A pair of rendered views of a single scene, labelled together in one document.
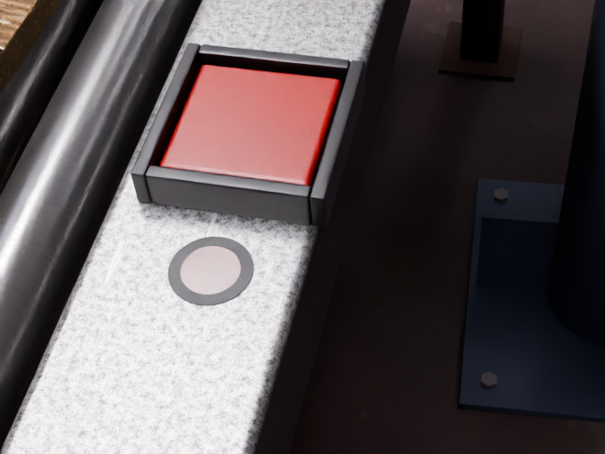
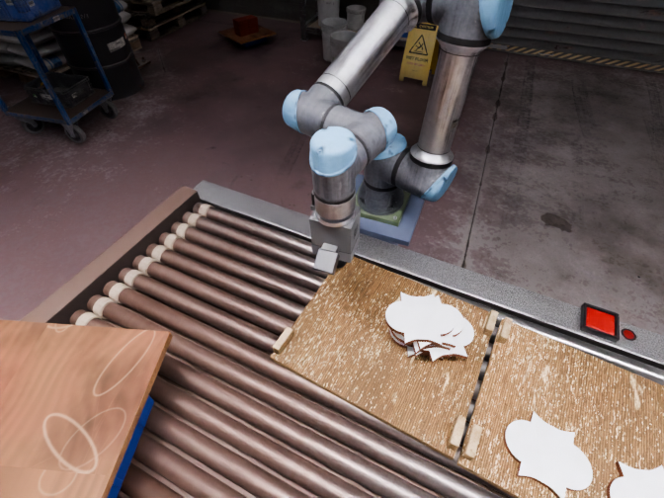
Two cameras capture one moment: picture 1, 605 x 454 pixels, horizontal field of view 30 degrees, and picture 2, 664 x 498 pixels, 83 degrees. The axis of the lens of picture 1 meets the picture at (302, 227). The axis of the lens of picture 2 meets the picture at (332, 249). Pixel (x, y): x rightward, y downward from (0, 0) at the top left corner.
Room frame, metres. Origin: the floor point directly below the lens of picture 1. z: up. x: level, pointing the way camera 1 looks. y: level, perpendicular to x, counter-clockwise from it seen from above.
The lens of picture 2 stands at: (0.88, 0.57, 1.70)
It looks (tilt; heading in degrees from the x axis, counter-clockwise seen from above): 48 degrees down; 278
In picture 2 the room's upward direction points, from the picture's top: straight up
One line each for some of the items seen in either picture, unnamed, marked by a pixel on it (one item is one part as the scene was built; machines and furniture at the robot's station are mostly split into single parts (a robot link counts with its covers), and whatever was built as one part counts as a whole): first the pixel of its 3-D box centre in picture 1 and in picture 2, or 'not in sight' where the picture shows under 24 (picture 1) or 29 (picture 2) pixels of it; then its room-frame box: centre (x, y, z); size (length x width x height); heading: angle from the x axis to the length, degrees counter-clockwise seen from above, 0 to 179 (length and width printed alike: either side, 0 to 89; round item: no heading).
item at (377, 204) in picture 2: not in sight; (381, 188); (0.86, -0.40, 0.94); 0.15 x 0.15 x 0.10
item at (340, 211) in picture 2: not in sight; (333, 200); (0.96, 0.04, 1.25); 0.08 x 0.08 x 0.05
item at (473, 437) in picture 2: not in sight; (472, 442); (0.66, 0.33, 0.95); 0.06 x 0.02 x 0.03; 68
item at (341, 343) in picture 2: not in sight; (387, 336); (0.82, 0.13, 0.93); 0.41 x 0.35 x 0.02; 159
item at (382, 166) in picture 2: not in sight; (385, 158); (0.86, -0.39, 1.06); 0.13 x 0.12 x 0.14; 150
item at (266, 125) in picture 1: (254, 132); (599, 322); (0.32, 0.02, 0.92); 0.06 x 0.06 x 0.01; 72
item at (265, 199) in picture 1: (253, 130); (599, 321); (0.32, 0.02, 0.92); 0.08 x 0.08 x 0.02; 72
